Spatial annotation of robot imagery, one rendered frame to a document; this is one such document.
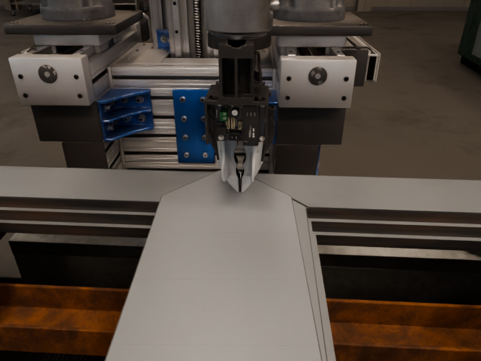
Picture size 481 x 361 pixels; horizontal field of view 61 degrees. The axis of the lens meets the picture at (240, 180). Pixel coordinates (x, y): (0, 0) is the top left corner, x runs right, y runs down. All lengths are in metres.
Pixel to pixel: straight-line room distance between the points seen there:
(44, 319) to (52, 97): 0.40
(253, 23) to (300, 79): 0.34
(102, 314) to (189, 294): 0.28
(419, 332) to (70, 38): 0.82
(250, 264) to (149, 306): 0.11
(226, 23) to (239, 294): 0.27
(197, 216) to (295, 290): 0.17
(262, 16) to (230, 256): 0.26
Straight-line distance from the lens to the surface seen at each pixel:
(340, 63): 0.78
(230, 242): 0.48
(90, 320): 0.68
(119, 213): 0.58
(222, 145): 0.51
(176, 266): 0.45
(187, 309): 0.41
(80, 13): 0.94
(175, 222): 0.52
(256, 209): 0.53
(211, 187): 0.58
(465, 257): 0.85
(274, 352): 0.37
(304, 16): 0.88
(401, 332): 0.67
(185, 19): 1.01
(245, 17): 0.44
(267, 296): 0.42
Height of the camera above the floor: 1.16
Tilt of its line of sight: 29 degrees down
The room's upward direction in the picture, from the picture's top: straight up
